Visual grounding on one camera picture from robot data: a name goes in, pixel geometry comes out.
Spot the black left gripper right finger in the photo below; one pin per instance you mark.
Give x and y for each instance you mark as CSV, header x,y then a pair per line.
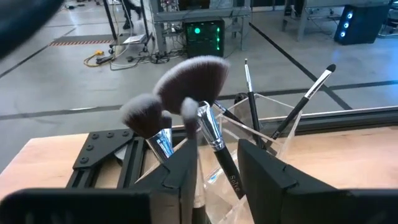
x,y
273,186

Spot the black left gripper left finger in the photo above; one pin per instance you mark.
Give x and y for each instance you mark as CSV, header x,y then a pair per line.
x,y
183,180

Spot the fluffy white-tipped powder brush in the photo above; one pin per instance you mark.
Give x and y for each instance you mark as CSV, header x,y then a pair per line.
x,y
143,115

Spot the thin black makeup brush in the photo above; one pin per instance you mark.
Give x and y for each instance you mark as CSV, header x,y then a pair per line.
x,y
253,109
228,113

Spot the slim brush with silver ferrule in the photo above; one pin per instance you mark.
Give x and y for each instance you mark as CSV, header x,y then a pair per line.
x,y
298,107

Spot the fan makeup brush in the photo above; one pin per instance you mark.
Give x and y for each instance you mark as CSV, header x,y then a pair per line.
x,y
192,81

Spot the clear acrylic brush holder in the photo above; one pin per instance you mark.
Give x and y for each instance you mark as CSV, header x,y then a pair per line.
x,y
217,199

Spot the computer tower green lights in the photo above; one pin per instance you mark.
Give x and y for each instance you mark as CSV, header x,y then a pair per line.
x,y
203,40

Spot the grey metal desk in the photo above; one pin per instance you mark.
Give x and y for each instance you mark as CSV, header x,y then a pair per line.
x,y
202,14
301,18

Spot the red striped floor mat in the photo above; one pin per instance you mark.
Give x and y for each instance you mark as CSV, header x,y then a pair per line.
x,y
77,39

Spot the black rolling stand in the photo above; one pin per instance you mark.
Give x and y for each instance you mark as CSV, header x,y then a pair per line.
x,y
107,18

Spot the computer tower blue lights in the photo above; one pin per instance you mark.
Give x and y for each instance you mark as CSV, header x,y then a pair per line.
x,y
367,28

